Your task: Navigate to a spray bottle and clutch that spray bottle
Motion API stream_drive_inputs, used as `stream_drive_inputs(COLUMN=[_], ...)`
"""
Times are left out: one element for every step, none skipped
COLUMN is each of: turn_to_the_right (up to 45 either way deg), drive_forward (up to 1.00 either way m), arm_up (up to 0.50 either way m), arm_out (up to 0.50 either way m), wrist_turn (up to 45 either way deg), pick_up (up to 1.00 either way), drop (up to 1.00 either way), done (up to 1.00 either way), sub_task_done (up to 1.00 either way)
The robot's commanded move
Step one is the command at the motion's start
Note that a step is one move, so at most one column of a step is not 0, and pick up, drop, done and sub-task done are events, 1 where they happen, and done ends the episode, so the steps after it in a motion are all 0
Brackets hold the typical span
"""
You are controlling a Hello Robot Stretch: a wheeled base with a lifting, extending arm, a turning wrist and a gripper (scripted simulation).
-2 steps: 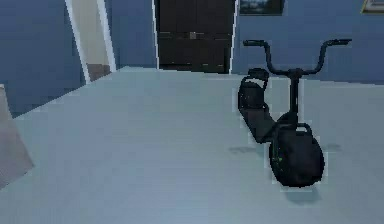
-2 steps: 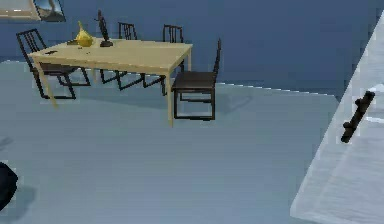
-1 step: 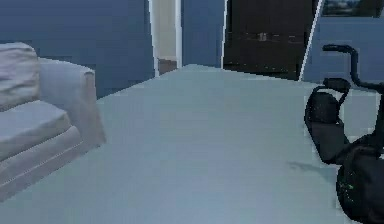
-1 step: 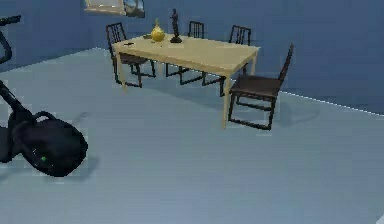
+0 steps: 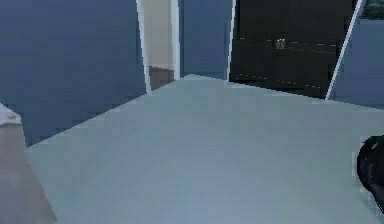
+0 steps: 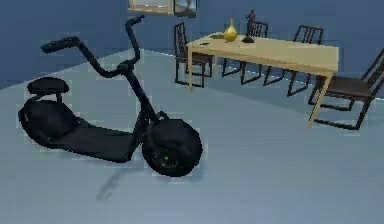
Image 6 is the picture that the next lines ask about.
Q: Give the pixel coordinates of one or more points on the dark wooden chair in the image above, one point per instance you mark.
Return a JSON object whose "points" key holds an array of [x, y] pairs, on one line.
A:
{"points": [[258, 30], [186, 58], [308, 35], [350, 86]]}

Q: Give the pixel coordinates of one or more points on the small dark flat object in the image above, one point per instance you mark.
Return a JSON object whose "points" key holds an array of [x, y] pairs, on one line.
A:
{"points": [[204, 44]]}

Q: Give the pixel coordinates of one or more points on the olive flat dish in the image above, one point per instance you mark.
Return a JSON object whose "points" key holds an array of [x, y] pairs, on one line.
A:
{"points": [[217, 36]]}

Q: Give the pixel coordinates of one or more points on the yellow round vase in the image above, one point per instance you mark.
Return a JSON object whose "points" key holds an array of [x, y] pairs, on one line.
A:
{"points": [[230, 33]]}

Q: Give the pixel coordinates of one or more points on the black scooter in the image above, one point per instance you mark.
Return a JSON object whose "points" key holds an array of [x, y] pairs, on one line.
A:
{"points": [[100, 140]]}

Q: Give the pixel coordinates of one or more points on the dark figurine statue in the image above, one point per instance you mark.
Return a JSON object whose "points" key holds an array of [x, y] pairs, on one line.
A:
{"points": [[249, 25]]}

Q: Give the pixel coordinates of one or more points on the light wooden dining table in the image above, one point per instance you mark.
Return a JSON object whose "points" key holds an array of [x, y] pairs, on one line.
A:
{"points": [[280, 51]]}

